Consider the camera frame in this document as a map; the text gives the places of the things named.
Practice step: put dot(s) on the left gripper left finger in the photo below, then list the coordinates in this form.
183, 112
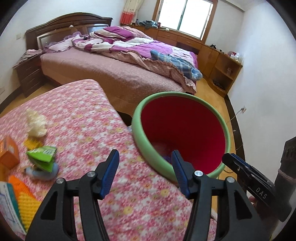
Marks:
55, 220

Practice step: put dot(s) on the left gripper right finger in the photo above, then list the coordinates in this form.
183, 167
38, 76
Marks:
237, 218

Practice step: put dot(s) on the white medicine box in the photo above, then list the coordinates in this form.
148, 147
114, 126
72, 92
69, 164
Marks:
10, 210

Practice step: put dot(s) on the blue plastic hook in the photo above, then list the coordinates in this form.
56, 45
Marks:
40, 174

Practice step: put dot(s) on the orange cardboard box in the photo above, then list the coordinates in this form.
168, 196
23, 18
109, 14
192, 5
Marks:
9, 155

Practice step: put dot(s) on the person's right hand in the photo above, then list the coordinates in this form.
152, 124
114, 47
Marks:
255, 203

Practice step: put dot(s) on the yellow foam net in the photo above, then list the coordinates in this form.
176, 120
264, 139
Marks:
28, 207

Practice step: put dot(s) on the orange foam net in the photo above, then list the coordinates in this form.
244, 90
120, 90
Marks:
19, 187

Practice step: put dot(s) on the green snack wrapper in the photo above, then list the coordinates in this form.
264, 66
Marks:
43, 157

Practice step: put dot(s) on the small yellow box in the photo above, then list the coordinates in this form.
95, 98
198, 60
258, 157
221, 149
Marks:
32, 143

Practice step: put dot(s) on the crumpled cream tissue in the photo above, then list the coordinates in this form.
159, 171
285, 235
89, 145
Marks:
36, 124

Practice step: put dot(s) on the pink floral tablecloth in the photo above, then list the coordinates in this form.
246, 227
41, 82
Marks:
84, 128

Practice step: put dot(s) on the red bin with green rim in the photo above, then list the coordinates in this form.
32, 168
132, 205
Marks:
168, 121

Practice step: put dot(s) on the light wooden window cabinet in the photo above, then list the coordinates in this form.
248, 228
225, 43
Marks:
218, 69

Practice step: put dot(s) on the blue plaid shirt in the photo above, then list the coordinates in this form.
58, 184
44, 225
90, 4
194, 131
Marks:
185, 67

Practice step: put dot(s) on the dark wooden nightstand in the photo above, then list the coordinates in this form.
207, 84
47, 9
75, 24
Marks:
30, 75

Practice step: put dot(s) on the large bed pink sheet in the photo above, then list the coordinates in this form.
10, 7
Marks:
126, 78

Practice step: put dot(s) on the clothes pile on nightstand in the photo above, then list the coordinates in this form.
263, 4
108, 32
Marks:
29, 54

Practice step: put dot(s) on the window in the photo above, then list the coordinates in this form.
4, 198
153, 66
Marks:
192, 18

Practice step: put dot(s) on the pink ruffled pillow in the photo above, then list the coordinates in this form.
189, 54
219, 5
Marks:
63, 45

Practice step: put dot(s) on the dark wooden headboard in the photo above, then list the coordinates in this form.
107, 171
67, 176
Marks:
68, 21

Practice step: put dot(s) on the purple white quilt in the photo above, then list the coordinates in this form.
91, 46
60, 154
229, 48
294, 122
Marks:
133, 46

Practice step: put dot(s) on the blue clothes on cabinet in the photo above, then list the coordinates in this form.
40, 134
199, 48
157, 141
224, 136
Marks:
148, 24

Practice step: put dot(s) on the red cream curtain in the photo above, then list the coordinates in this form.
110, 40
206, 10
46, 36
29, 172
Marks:
130, 10

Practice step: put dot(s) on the wall socket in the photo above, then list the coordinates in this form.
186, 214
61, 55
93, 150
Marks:
243, 109

